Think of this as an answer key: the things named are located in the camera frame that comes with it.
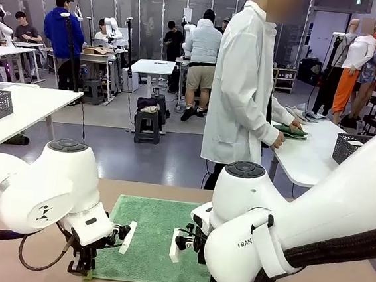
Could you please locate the black stool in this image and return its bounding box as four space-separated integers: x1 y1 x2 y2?
148 94 171 136

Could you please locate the thin black left gripper cable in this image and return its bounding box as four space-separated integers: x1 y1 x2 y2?
17 230 77 275

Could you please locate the person in dark cap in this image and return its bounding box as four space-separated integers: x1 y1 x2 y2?
214 15 233 36

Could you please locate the black tripod stand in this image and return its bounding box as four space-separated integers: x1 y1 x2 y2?
53 11 86 93

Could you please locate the black camera pole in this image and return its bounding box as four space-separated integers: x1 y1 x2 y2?
119 16 139 93

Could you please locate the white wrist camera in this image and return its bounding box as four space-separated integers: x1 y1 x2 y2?
106 218 139 257
168 220 208 267

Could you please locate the person's right forearm white sleeve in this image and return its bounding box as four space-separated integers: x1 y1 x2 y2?
237 108 285 147

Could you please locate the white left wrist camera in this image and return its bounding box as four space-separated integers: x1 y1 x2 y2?
106 218 139 257

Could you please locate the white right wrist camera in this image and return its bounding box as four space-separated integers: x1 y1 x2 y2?
168 220 208 267

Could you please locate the person in black clothes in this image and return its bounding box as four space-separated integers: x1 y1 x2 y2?
162 19 186 63

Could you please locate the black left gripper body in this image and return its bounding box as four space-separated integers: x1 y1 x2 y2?
70 242 100 267

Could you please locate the wooden shoe rack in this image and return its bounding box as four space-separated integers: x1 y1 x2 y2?
270 66 298 96

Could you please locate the white desk with cardboard box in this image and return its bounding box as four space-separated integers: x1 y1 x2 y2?
74 49 121 104

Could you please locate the white table with towels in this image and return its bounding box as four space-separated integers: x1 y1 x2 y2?
265 110 376 194

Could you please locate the person in blue hoodie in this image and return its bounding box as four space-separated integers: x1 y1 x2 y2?
37 0 90 93

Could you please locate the person's left forearm white sleeve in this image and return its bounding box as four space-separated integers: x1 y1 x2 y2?
268 101 298 127

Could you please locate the seated person in grey shirt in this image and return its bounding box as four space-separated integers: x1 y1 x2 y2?
11 11 46 46

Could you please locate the light green towel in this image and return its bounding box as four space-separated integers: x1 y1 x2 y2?
90 192 221 282

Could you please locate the grey crumpled towel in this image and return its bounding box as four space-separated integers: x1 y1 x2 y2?
297 108 330 125

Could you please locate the pile of dark clothes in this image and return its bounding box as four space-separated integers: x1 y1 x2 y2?
135 96 161 115

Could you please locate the grey basket with towels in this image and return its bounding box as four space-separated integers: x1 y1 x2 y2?
330 132 374 168

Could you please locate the mannequin with orange trousers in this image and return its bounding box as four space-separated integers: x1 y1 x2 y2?
330 15 376 120

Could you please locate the grey plastic stool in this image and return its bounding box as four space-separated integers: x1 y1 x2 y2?
132 109 164 146

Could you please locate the brown cardboard box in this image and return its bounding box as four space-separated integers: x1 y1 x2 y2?
82 46 115 57

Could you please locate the dark grey step stool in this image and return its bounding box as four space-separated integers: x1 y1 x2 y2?
79 78 108 107

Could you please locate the long white desk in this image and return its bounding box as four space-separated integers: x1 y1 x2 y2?
0 44 48 86

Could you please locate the black luggage bag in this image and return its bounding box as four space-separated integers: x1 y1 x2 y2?
296 56 324 87

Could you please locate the white cable strap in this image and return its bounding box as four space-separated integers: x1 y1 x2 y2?
246 212 302 281

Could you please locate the black trolley shelf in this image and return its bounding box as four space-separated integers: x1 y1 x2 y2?
355 93 376 134

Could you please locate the white mannequin with grey vest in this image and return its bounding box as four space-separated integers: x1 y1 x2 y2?
312 15 361 116

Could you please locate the person in white hoodie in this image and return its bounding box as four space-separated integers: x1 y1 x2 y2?
176 6 226 125

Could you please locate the seated person in white shirt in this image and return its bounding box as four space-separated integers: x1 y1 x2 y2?
94 17 113 42

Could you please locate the person's left hand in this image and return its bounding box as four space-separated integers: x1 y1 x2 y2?
286 118 306 133

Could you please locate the person's right hand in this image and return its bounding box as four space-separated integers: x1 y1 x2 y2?
269 130 287 151

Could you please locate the black braided right arm sleeve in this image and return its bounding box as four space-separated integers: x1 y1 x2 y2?
245 216 376 282

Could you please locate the small white standing desk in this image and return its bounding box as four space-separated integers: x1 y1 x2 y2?
128 56 178 102

